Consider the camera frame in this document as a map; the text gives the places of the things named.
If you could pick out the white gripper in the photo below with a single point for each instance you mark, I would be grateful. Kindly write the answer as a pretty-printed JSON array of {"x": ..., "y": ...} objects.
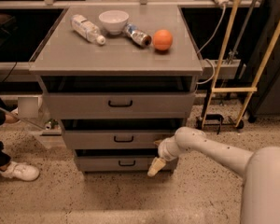
[{"x": 164, "y": 150}]

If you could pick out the grey drawer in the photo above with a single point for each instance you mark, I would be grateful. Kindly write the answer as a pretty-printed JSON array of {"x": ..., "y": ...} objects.
[
  {"x": 114, "y": 160},
  {"x": 119, "y": 105},
  {"x": 117, "y": 133}
]

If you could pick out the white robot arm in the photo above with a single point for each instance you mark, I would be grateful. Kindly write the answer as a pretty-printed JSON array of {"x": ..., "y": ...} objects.
[{"x": 260, "y": 171}]

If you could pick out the grey bottom drawer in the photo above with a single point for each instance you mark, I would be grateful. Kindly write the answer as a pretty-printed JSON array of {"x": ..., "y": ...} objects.
[{"x": 114, "y": 160}]

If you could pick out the grey top drawer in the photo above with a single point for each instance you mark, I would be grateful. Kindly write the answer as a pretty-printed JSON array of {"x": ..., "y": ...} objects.
[{"x": 119, "y": 105}]

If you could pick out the grey drawer cabinet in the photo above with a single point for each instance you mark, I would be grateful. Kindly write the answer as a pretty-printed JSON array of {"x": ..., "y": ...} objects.
[{"x": 69, "y": 64}]

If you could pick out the orange ball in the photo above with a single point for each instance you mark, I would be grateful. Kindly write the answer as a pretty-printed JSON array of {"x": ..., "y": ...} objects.
[{"x": 162, "y": 40}]

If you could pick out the silver crumpled can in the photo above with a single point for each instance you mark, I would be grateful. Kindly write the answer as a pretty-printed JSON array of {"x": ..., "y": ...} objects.
[{"x": 137, "y": 36}]

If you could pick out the white sneaker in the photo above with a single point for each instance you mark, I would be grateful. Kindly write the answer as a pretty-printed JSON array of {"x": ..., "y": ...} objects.
[{"x": 21, "y": 171}]

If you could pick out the white ceramic bowl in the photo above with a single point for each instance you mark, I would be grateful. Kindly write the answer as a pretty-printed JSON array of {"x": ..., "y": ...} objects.
[{"x": 114, "y": 21}]

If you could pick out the clear plastic water bottle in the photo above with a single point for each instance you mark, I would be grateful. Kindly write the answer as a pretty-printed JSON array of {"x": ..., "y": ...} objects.
[{"x": 87, "y": 29}]

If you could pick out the thin metal stick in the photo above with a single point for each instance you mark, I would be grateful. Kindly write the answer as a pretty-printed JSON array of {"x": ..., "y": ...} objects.
[{"x": 22, "y": 119}]

